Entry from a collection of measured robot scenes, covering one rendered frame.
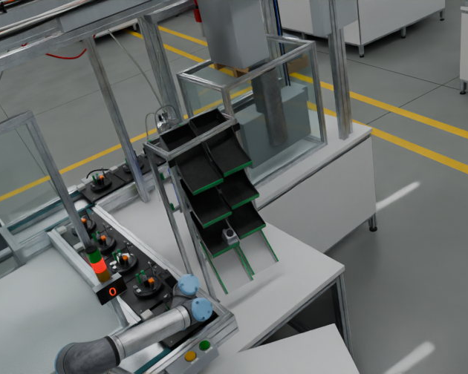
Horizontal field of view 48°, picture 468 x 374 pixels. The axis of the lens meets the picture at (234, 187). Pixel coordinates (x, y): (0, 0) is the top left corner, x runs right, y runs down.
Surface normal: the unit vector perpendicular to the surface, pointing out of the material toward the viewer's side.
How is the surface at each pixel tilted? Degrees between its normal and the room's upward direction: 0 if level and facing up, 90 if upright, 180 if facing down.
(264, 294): 0
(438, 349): 0
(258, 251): 45
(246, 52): 90
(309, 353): 0
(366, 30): 90
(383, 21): 90
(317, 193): 90
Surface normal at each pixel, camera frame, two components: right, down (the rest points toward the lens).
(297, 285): -0.20, -0.82
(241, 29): 0.61, 0.32
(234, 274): 0.19, -0.30
